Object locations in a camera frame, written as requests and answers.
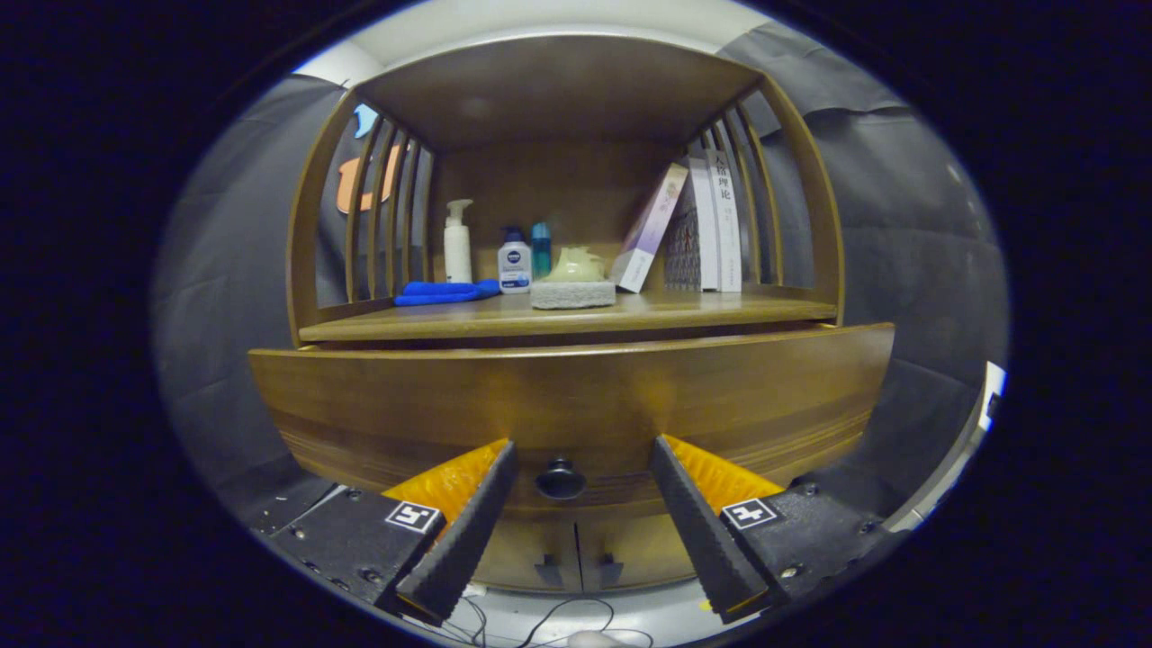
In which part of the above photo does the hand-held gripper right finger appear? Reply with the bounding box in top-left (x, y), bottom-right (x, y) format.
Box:
top-left (649, 434), bottom-right (910, 624)

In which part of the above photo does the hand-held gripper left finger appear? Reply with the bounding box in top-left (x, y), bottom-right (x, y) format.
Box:
top-left (267, 438), bottom-right (519, 624)

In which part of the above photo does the brown wooden drawer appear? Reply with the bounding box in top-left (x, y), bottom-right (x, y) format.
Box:
top-left (247, 322), bottom-right (896, 523)

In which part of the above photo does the yellow and grey sponge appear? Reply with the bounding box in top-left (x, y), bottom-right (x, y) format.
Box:
top-left (529, 280), bottom-right (617, 311)

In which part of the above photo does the wooden cabinet door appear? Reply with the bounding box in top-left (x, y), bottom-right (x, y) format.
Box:
top-left (472, 517), bottom-right (581, 593)
top-left (576, 513), bottom-right (699, 593)

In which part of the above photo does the wooden countertop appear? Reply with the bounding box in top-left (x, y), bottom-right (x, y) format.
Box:
top-left (299, 286), bottom-right (840, 343)

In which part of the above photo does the brown wooden cabinet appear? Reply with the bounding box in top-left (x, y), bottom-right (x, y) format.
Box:
top-left (286, 34), bottom-right (847, 595)

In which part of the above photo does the blue cloth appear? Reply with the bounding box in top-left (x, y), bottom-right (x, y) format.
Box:
top-left (393, 278), bottom-right (501, 307)

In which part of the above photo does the white bottle with blue cap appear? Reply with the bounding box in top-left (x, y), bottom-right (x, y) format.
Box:
top-left (498, 226), bottom-right (533, 295)

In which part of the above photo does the white pump bottle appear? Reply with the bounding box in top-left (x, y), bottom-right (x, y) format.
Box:
top-left (444, 199), bottom-right (473, 284)

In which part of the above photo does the cream lidded tea bowl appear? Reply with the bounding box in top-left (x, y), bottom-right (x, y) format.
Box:
top-left (543, 247), bottom-right (606, 284)

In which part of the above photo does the patterned book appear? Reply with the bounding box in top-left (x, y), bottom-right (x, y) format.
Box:
top-left (664, 193), bottom-right (701, 291)

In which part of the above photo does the purple book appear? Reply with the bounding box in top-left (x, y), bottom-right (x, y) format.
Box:
top-left (610, 162), bottom-right (689, 293)

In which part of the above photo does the white device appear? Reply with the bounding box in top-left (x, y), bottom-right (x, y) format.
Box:
top-left (886, 360), bottom-right (1007, 532)

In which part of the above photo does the thin black cable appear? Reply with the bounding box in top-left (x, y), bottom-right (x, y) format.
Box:
top-left (441, 589), bottom-right (653, 647)

